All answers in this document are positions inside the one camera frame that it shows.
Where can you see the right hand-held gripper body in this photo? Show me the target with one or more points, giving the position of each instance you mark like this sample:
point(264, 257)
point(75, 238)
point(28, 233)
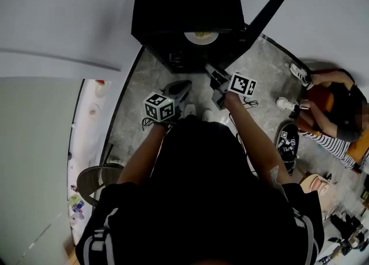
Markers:
point(242, 83)

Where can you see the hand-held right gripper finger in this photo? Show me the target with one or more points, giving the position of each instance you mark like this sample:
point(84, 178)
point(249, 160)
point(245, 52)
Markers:
point(216, 81)
point(219, 73)

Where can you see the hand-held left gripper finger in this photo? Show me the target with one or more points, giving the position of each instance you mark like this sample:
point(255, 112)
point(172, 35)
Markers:
point(184, 92)
point(174, 86)

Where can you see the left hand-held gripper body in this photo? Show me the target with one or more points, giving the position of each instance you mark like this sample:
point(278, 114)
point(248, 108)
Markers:
point(158, 108)

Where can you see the white round plate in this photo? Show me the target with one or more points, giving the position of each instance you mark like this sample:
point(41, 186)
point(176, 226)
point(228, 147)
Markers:
point(201, 41)

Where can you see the yellow noodles pile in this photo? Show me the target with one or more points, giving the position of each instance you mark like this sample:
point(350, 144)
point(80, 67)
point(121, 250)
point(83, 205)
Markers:
point(203, 34)

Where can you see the person's left forearm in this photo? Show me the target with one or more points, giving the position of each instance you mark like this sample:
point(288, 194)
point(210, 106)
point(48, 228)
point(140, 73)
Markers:
point(141, 154)

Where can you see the person's right forearm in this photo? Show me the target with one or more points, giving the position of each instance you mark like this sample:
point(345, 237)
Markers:
point(253, 137)

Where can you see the person's left white shoe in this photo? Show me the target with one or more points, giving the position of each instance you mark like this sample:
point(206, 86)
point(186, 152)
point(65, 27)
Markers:
point(190, 110)

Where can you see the person's white shoe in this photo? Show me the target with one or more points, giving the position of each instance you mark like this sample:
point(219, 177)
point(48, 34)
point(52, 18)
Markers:
point(285, 103)
point(190, 110)
point(301, 75)
point(207, 115)

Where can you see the person's right white shoe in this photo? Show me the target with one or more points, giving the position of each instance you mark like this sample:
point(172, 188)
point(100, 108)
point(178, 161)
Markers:
point(207, 115)

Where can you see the white cup with red top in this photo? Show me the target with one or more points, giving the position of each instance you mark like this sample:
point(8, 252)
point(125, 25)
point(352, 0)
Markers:
point(100, 91)

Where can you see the white tape roll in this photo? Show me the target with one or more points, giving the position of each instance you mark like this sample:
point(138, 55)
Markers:
point(92, 111)

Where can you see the long white ledge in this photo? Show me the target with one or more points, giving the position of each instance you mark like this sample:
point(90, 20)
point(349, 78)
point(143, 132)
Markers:
point(86, 134)

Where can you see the dark wicker chair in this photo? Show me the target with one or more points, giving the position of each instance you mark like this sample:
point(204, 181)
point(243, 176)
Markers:
point(95, 180)

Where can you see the person's black striped clothing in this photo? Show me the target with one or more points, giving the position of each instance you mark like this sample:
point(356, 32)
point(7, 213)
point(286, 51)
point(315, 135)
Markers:
point(201, 200)

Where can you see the black white striped cloth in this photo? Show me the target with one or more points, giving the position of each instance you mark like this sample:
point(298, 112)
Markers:
point(331, 143)

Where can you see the green snack packet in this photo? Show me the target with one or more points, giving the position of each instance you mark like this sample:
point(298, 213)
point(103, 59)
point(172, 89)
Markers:
point(74, 199)

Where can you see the seated person in striped trousers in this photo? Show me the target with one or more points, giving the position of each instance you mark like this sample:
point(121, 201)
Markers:
point(357, 148)

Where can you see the clear plastic bottle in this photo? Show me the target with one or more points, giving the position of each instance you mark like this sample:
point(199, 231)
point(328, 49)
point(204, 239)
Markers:
point(77, 216)

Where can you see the brown cardboard box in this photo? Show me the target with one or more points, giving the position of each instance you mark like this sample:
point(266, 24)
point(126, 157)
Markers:
point(71, 255)

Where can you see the black equipment pile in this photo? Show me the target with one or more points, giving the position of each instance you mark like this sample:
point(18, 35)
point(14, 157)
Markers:
point(344, 223)

